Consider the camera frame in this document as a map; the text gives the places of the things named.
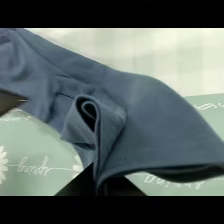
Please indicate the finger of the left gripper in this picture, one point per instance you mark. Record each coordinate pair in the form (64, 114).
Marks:
(8, 101)

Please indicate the blue shirt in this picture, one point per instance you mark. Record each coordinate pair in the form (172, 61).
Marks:
(140, 110)

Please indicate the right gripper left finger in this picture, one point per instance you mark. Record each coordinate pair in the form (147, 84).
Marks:
(81, 185)

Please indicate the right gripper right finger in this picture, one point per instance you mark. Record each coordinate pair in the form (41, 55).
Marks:
(123, 187)

